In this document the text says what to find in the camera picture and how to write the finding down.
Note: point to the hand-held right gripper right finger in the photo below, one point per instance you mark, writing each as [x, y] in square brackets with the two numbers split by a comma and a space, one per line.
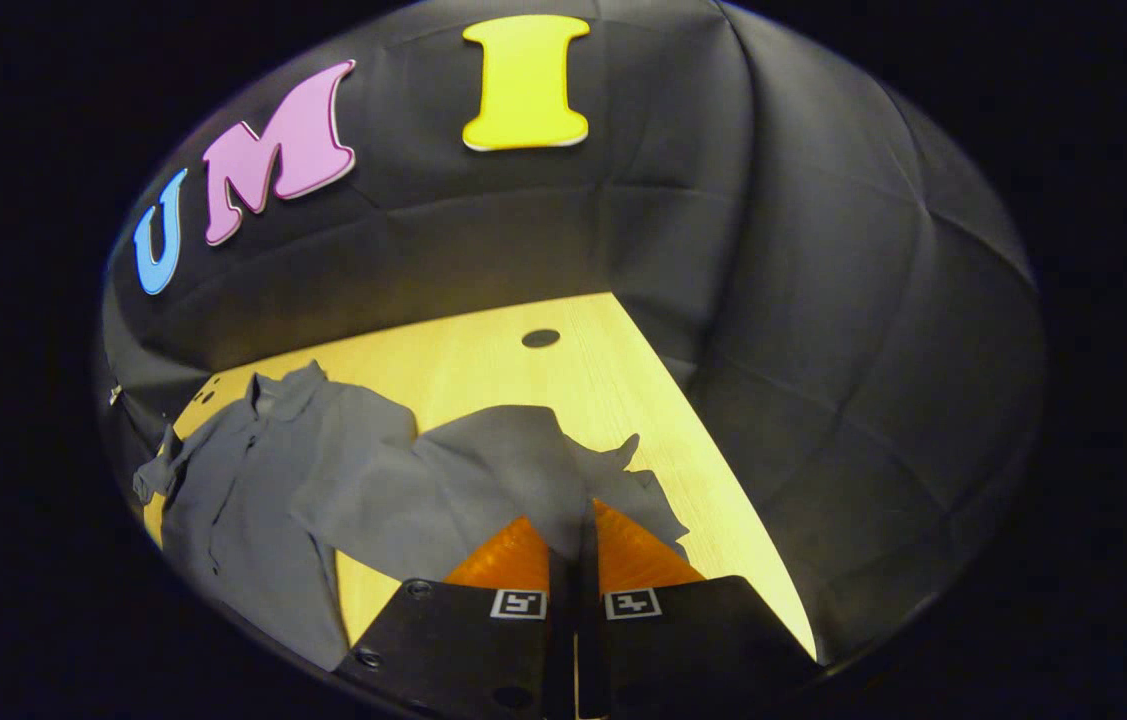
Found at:
[593, 650]

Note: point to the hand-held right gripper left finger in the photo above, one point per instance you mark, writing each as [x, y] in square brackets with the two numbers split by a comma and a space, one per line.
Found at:
[563, 640]

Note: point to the grey collared shirt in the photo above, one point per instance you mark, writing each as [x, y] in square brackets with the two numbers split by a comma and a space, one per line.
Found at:
[483, 470]

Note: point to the black backdrop cloth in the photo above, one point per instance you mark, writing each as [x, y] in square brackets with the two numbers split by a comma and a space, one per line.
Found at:
[823, 300]

